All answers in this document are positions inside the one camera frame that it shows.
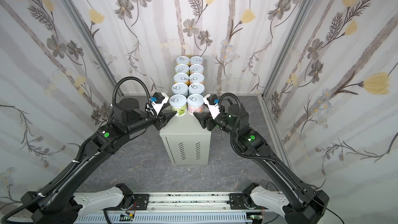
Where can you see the pink label can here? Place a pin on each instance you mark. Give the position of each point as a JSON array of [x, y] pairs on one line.
[[196, 60]]

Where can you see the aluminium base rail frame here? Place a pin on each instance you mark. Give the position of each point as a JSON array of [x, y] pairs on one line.
[[99, 206]]

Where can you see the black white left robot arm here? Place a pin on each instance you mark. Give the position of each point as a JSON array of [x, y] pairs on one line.
[[56, 203]]

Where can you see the yellow label can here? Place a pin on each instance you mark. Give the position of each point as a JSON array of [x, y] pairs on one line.
[[183, 60]]

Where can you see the white slotted cable duct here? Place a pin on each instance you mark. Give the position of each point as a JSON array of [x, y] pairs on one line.
[[180, 218]]

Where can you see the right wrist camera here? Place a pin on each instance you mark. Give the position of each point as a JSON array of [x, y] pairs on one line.
[[212, 103]]

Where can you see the white can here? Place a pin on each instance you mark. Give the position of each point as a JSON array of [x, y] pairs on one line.
[[195, 103]]

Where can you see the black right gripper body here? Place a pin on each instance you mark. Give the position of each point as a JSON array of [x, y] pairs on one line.
[[207, 122]]

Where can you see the grey metal cabinet box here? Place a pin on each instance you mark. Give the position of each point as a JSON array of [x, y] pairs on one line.
[[186, 142]]

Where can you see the orange label can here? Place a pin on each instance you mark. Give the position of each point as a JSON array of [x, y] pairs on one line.
[[181, 78]]

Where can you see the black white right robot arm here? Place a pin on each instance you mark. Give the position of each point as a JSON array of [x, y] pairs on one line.
[[297, 202]]

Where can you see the light blue can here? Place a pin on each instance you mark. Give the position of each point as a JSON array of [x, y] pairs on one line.
[[196, 88], [180, 88]]

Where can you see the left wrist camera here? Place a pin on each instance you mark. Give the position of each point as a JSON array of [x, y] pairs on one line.
[[158, 102]]

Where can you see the brown label can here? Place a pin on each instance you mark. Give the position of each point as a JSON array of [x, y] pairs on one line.
[[196, 68]]

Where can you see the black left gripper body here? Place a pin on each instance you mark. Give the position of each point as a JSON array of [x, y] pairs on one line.
[[143, 122]]

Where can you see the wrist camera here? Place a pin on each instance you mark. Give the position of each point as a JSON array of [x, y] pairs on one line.
[[212, 103], [158, 102]]

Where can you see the green label can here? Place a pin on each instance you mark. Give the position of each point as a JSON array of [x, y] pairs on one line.
[[178, 104], [182, 68]]

